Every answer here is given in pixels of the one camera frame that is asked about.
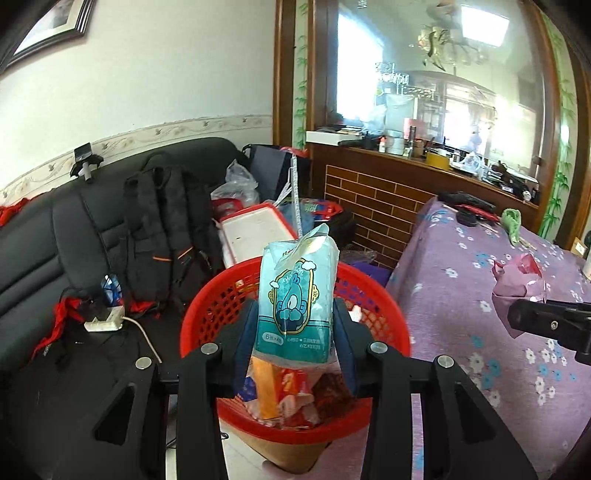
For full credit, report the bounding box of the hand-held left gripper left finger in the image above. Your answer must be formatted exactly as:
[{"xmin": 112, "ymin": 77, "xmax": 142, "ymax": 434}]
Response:
[{"xmin": 46, "ymin": 300, "xmax": 257, "ymax": 480}]

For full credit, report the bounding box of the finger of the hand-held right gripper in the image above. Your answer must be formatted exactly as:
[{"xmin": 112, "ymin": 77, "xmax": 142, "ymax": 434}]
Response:
[{"xmin": 508, "ymin": 299, "xmax": 591, "ymax": 363}]

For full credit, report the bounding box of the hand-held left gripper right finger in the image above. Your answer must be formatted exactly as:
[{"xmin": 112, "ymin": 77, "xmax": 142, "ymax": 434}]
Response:
[{"xmin": 333, "ymin": 299, "xmax": 539, "ymax": 480}]

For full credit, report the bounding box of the pink plastic bag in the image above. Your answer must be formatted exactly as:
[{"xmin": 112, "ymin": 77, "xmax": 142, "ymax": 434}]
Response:
[{"xmin": 491, "ymin": 251, "xmax": 549, "ymax": 339}]

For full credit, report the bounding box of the red plastic basket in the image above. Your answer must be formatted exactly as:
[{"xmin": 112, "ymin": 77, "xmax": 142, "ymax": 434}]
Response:
[{"xmin": 179, "ymin": 260, "xmax": 413, "ymax": 445}]

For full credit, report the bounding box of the teal tissue packet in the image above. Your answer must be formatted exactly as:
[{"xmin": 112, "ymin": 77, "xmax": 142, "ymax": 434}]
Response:
[{"xmin": 252, "ymin": 223, "xmax": 341, "ymax": 371}]

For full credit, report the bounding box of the orange packet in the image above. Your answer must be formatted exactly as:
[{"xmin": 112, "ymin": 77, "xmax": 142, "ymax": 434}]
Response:
[{"xmin": 252, "ymin": 357, "xmax": 283, "ymax": 420}]

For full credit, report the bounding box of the purple floral tablecloth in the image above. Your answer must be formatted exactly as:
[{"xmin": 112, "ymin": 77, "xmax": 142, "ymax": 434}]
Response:
[{"xmin": 318, "ymin": 196, "xmax": 591, "ymax": 480}]

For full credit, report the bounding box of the brown stool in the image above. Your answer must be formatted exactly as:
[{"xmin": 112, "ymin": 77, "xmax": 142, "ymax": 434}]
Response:
[{"xmin": 239, "ymin": 428, "xmax": 334, "ymax": 475}]

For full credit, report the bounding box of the white red-rimmed tray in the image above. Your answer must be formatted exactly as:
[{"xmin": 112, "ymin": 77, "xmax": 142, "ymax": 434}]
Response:
[{"xmin": 216, "ymin": 202, "xmax": 300, "ymax": 269}]

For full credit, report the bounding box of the black and red tool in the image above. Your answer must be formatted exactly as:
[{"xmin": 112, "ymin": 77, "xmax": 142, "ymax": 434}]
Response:
[{"xmin": 438, "ymin": 191, "xmax": 498, "ymax": 228}]

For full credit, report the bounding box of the white power strip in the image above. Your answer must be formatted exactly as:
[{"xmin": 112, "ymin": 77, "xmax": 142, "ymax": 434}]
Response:
[{"xmin": 84, "ymin": 306, "xmax": 125, "ymax": 334}]

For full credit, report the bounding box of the blue packet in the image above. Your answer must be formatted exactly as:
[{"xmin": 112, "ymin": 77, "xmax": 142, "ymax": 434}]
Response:
[{"xmin": 100, "ymin": 274, "xmax": 124, "ymax": 306}]

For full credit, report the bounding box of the black backpack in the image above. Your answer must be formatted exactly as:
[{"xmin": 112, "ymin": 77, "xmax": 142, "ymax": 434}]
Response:
[{"xmin": 117, "ymin": 154, "xmax": 223, "ymax": 311}]

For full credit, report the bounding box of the wooden counter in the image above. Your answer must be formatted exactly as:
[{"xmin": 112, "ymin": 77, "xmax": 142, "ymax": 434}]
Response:
[{"xmin": 305, "ymin": 130, "xmax": 542, "ymax": 269}]

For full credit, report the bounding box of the clear plastic bag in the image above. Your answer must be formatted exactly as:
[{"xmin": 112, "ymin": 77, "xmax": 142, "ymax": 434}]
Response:
[{"xmin": 211, "ymin": 159, "xmax": 260, "ymax": 209}]

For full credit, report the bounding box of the black paper bag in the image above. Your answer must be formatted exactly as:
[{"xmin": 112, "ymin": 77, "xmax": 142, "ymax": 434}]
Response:
[{"xmin": 242, "ymin": 143, "xmax": 311, "ymax": 205}]

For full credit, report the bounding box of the black sofa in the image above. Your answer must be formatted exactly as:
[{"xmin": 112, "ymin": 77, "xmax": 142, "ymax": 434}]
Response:
[{"xmin": 0, "ymin": 137, "xmax": 259, "ymax": 480}]

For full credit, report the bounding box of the small black device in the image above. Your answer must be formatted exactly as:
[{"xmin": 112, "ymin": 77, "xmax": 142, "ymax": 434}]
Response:
[{"xmin": 69, "ymin": 143, "xmax": 104, "ymax": 184}]

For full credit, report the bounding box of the chandelier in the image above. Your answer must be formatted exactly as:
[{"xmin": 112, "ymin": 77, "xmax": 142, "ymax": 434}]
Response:
[{"xmin": 417, "ymin": 22, "xmax": 491, "ymax": 71}]

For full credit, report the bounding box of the white cable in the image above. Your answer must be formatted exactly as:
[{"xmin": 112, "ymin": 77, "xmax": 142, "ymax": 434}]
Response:
[{"xmin": 122, "ymin": 316, "xmax": 163, "ymax": 366}]

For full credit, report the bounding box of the red cloth strap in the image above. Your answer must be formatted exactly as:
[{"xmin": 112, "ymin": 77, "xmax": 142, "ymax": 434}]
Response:
[{"xmin": 31, "ymin": 295, "xmax": 95, "ymax": 361}]

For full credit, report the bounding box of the framed wall picture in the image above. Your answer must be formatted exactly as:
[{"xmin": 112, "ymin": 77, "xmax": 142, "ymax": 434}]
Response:
[{"xmin": 8, "ymin": 0, "xmax": 97, "ymax": 71}]

